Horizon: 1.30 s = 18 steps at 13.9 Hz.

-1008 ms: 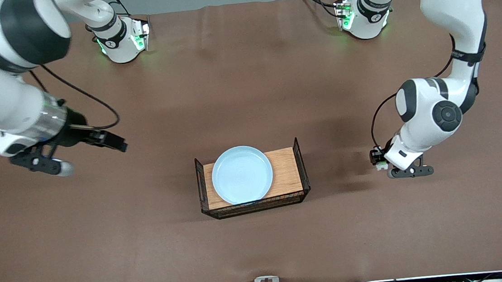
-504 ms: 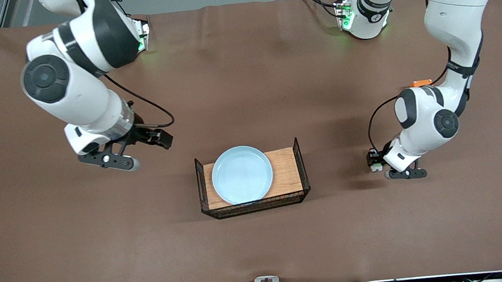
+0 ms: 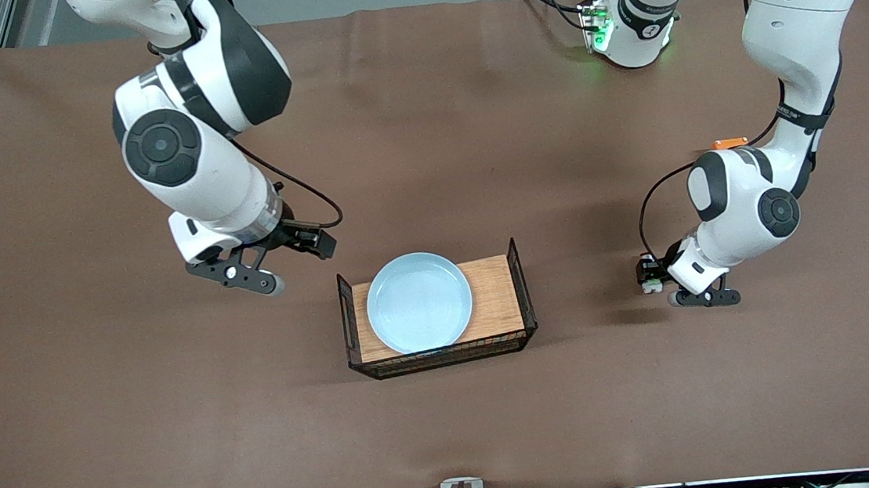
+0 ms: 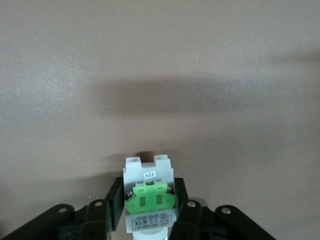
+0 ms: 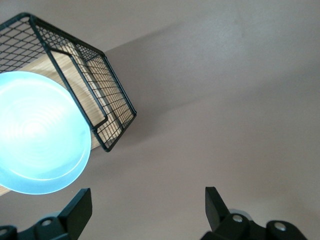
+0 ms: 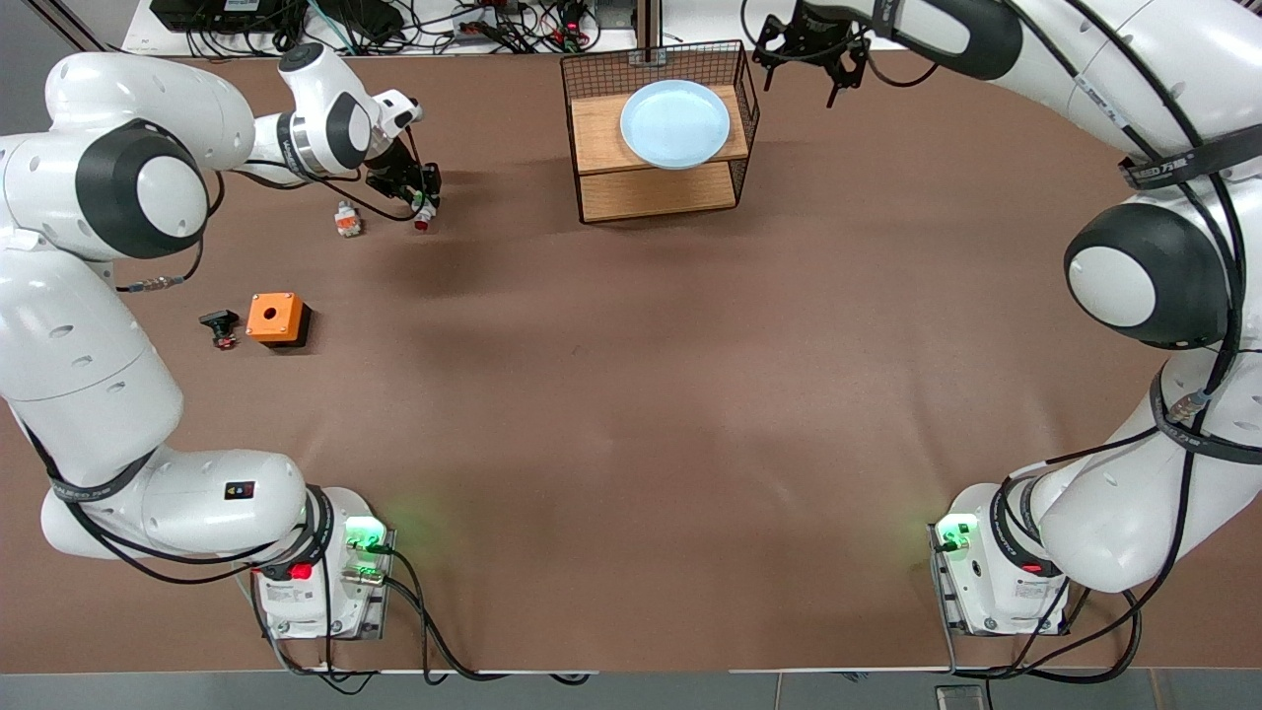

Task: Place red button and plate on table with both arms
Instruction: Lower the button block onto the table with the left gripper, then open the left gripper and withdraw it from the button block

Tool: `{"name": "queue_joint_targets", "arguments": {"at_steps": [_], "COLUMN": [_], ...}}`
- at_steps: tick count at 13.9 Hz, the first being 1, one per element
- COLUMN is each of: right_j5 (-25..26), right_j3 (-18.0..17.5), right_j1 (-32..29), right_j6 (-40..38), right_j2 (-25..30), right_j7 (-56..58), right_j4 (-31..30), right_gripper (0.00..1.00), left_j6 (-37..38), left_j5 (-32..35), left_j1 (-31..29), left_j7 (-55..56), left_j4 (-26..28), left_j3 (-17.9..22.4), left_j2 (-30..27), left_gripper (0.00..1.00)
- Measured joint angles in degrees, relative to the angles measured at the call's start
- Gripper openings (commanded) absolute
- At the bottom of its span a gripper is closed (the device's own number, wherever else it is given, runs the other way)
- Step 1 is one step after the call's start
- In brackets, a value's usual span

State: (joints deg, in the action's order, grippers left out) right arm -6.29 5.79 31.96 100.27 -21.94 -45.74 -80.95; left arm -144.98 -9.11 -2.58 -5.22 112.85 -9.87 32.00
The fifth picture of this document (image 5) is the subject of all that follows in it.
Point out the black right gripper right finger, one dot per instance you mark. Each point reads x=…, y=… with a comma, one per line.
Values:
x=217, y=220

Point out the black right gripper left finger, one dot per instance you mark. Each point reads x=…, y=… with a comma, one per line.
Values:
x=72, y=217

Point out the light blue round plate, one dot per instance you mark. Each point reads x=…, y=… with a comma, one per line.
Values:
x=37, y=132

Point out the brown table cover sheet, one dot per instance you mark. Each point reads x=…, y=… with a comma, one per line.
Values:
x=212, y=100

